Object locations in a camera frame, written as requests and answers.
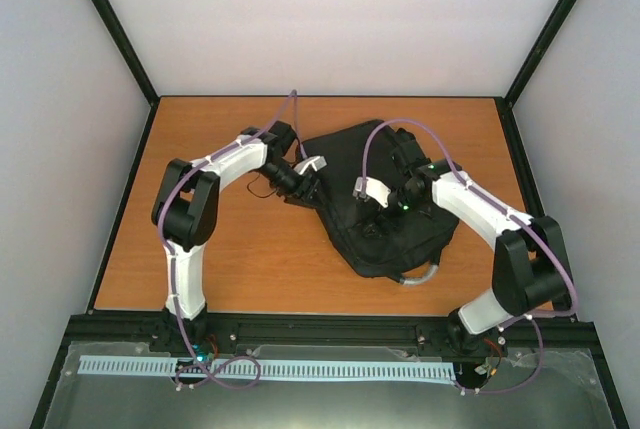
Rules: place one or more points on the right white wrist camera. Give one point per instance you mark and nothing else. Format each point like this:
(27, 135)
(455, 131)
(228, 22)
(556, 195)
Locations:
(367, 188)

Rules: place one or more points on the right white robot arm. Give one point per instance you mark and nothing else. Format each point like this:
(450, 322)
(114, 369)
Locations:
(530, 277)

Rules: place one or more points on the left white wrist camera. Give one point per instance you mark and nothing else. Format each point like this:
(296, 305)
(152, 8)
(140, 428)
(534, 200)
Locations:
(313, 163)

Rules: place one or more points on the black student backpack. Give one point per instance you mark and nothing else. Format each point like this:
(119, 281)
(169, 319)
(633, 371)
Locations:
(404, 245)

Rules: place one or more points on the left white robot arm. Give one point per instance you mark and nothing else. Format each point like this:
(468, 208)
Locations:
(186, 208)

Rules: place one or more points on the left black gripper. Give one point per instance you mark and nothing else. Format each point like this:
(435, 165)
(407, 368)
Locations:
(303, 194)

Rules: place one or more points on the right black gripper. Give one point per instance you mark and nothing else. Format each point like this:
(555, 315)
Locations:
(380, 225)

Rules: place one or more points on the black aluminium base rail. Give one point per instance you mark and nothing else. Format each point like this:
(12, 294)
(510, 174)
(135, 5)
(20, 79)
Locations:
(232, 333)

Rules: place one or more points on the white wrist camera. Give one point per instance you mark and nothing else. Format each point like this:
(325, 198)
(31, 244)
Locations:
(313, 163)
(367, 188)

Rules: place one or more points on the light blue cable duct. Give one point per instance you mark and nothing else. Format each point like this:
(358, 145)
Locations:
(271, 369)

